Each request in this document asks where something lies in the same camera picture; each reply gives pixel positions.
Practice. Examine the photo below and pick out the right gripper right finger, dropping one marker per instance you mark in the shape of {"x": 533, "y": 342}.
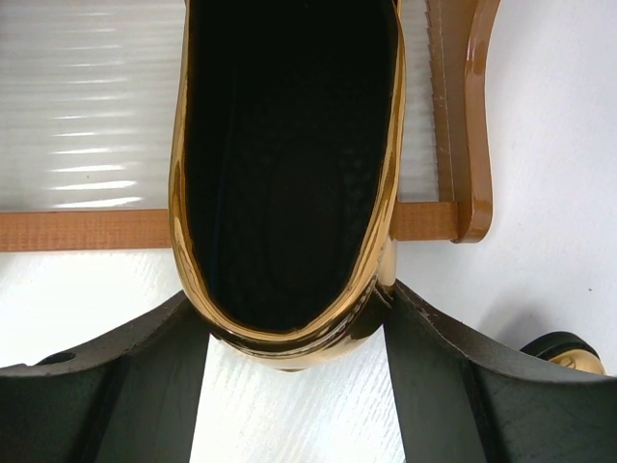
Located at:
{"x": 463, "y": 397}

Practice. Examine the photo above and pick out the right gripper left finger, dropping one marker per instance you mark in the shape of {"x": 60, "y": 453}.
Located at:
{"x": 129, "y": 395}

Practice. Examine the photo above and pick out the gold loafer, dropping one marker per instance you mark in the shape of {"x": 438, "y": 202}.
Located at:
{"x": 284, "y": 173}
{"x": 567, "y": 350}

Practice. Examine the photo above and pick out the orange wooden shoe shelf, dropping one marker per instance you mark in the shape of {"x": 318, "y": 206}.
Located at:
{"x": 459, "y": 33}

